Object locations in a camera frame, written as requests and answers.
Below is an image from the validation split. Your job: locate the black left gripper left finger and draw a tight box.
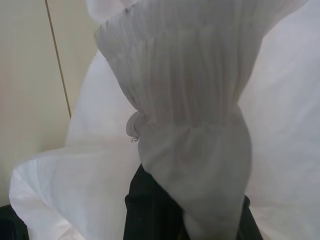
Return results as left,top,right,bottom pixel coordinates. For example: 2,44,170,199
123,164,194,240

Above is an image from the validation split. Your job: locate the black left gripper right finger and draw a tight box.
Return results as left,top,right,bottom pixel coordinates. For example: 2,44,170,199
236,194,264,240

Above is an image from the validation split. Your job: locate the white fabric garment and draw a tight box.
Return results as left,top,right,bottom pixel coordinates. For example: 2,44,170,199
8,0,320,240

